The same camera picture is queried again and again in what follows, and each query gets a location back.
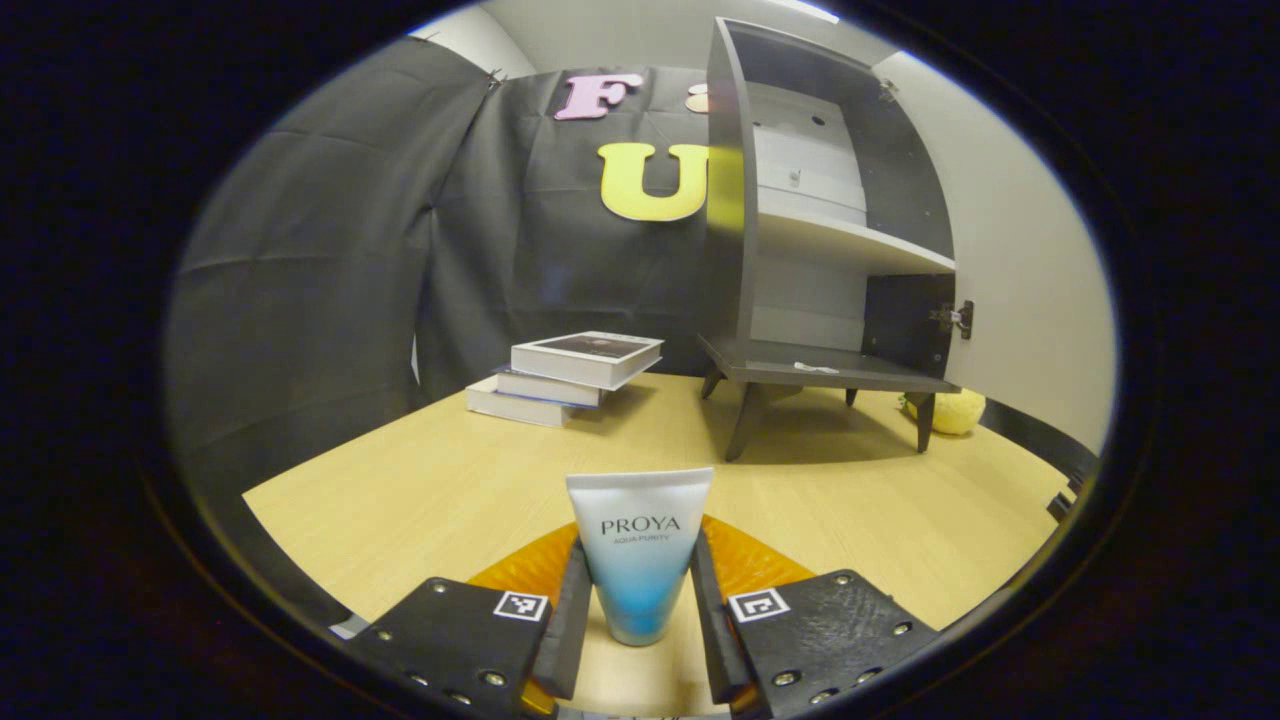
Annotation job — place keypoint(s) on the yellow plush ball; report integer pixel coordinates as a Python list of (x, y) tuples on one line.
[(955, 412)]

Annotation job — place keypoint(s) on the white paperback book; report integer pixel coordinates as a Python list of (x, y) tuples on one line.
[(545, 388), (515, 405)]

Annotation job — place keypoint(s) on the grey cabinet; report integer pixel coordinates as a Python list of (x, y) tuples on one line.
[(735, 200)]

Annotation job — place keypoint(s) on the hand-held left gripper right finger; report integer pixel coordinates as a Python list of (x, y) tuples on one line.
[(715, 630)]

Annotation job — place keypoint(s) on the black backdrop cloth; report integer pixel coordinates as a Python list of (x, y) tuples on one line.
[(320, 250)]

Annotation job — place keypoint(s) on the metal cabinet hinge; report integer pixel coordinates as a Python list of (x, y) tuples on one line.
[(955, 319), (888, 90)]

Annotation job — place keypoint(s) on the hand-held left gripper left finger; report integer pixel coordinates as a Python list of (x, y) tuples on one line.
[(565, 630)]

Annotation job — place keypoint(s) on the white blue bottle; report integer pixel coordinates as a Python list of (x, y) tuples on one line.
[(640, 560)]

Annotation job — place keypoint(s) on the wide ceiling light panel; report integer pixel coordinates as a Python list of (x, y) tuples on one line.
[(808, 9)]

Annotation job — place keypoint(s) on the white book dark cover photo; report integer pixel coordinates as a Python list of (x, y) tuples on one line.
[(590, 355)]

